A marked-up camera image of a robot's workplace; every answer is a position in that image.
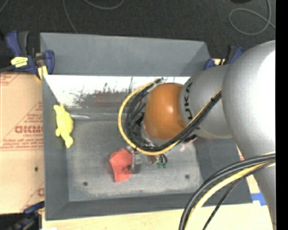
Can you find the brown cardboard board red print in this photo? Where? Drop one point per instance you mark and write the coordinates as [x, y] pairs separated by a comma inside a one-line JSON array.
[[16, 171]]

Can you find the red cloth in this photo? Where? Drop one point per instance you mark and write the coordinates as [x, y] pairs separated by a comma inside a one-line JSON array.
[[120, 163]]

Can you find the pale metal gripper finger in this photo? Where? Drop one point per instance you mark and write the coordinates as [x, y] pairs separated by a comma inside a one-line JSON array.
[[133, 163], [139, 162]]

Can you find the grey metal bin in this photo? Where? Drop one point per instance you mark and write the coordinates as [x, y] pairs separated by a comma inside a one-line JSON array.
[[98, 56]]

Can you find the yellow toy animal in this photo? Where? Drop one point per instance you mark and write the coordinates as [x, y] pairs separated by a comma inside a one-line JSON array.
[[63, 124]]

